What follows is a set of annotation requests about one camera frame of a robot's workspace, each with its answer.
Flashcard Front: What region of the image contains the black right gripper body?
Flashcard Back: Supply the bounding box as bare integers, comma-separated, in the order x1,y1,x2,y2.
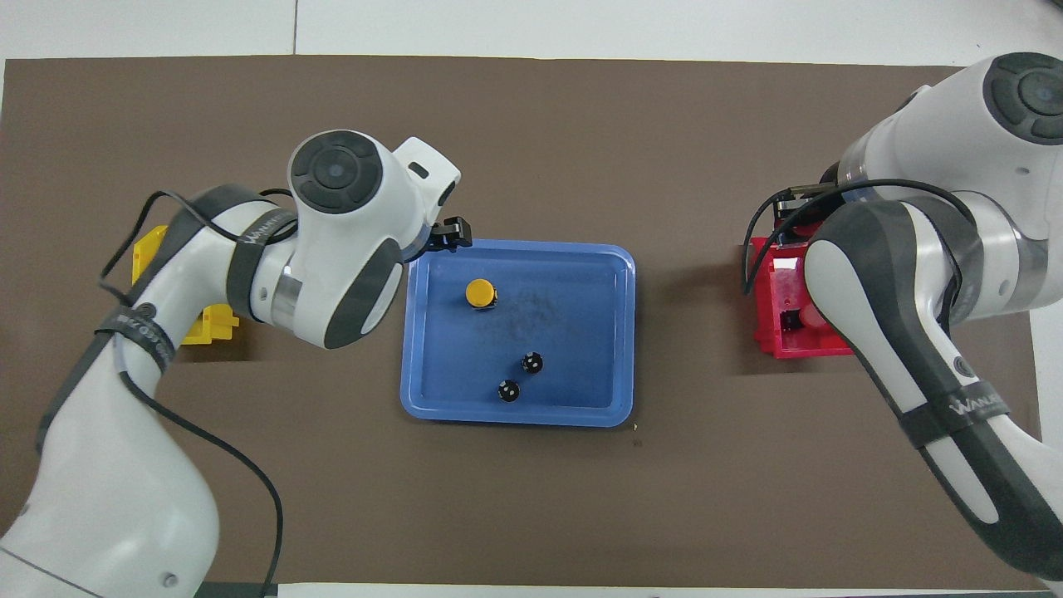
775,198,823,245

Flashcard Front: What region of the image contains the red push button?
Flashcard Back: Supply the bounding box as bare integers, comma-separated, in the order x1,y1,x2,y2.
784,302,832,333

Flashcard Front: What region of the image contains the red plastic bin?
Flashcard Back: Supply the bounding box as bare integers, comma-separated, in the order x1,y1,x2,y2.
749,237,856,360

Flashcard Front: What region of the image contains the blue plastic tray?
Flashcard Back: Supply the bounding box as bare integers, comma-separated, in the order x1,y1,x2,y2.
399,239,637,429

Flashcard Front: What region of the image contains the yellow plastic bin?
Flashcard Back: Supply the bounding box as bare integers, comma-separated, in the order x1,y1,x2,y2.
131,224,242,346

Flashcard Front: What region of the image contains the brown paper table mat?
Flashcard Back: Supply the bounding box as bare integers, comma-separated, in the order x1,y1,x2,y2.
0,56,1043,592

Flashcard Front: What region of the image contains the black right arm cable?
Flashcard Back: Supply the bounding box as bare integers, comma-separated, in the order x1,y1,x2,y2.
742,179,997,329

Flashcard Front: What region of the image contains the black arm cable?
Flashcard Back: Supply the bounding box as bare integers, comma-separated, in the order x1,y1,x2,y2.
742,179,997,329
98,189,285,598

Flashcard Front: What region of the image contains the black velcro strap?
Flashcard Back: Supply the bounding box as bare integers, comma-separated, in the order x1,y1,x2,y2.
94,303,177,375
899,390,1012,450
226,210,298,322

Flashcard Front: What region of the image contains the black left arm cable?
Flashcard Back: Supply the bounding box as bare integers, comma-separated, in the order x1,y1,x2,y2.
98,189,285,598

